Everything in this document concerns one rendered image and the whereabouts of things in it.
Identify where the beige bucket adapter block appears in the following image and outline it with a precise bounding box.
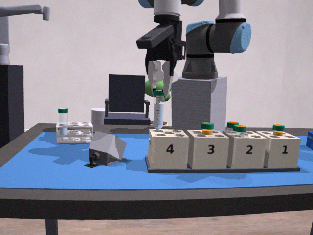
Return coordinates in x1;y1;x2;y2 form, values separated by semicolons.
148;129;189;169
256;131;301;168
186;130;229;169
222;131;267;169

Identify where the blue bench mat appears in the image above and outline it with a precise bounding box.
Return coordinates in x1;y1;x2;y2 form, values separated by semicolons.
0;132;313;190

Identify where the blue tube rack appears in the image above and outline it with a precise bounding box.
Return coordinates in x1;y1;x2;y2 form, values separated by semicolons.
306;131;313;150

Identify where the white tube rack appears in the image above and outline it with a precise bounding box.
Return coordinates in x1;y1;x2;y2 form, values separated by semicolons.
56;122;93;143

